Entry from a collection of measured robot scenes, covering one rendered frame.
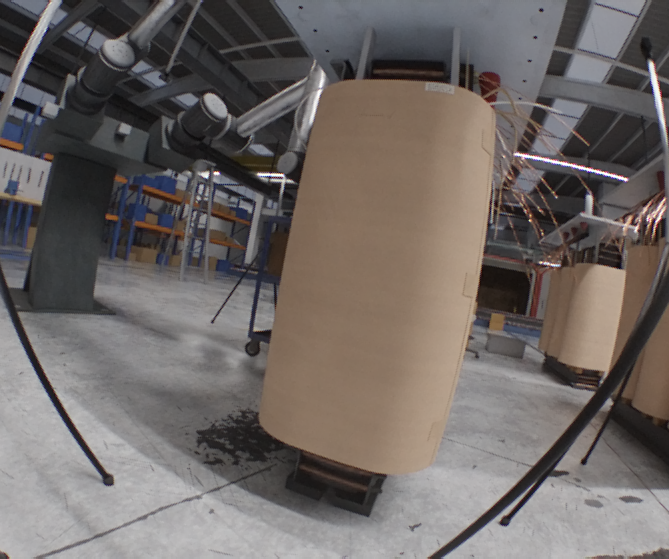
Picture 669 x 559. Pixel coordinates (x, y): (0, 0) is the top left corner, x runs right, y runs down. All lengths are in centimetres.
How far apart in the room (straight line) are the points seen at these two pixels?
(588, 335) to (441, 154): 285
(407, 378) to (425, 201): 36
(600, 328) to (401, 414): 288
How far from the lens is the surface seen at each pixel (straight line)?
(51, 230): 264
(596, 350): 346
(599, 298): 343
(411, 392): 71
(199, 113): 212
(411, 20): 108
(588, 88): 1588
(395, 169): 73
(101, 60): 184
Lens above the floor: 61
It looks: 1 degrees down
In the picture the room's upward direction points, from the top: 11 degrees clockwise
